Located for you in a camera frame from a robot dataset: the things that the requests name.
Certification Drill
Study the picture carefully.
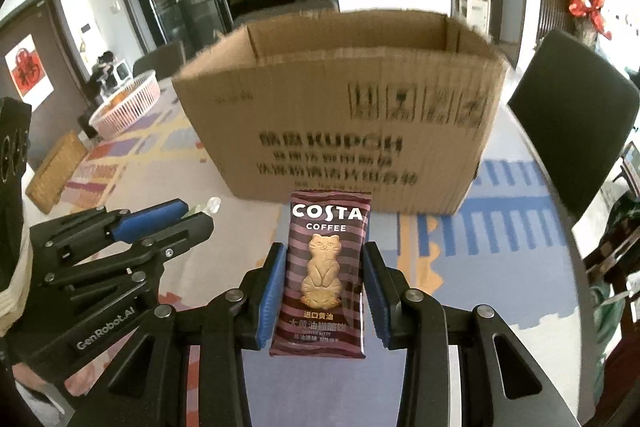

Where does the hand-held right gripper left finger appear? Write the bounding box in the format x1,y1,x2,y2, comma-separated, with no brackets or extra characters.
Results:
65,242,287,427

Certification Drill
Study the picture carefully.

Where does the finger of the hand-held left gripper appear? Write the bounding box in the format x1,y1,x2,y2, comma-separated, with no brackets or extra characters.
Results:
29,199,189,269
44,212,216,304

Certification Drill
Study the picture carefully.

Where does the pink plastic basket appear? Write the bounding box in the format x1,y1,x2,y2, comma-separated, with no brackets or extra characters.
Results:
89,72,161,139

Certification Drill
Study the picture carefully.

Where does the red and white door poster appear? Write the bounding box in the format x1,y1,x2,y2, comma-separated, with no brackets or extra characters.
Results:
5,33,55,100

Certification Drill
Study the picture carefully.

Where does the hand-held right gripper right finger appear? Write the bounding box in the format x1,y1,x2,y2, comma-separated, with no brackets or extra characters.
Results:
361,240,576,427

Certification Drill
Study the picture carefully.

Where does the person's left forearm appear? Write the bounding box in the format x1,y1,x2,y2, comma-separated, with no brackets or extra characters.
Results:
0,252,32,341

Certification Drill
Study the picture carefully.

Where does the red ribbon bow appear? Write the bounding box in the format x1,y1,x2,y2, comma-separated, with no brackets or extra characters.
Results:
569,0,614,40

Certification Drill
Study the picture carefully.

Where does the brown striped biscuit packet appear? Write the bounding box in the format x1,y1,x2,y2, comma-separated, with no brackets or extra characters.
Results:
269,189,374,359

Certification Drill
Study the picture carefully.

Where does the brown cardboard box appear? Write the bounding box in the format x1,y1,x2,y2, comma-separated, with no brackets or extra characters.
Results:
171,9,512,216

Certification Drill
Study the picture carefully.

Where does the dark upholstered chair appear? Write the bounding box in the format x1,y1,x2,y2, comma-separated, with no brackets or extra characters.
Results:
132,39,189,80
506,29,640,229

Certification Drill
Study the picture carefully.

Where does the green bag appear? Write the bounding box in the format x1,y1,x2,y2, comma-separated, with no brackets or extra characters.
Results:
590,272,640,363

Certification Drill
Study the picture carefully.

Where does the yellow woven mat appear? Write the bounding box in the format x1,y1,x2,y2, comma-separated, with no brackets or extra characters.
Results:
25,129,91,216

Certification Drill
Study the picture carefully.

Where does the brown wooden chair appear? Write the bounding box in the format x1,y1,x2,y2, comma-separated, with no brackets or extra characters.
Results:
582,227,640,289

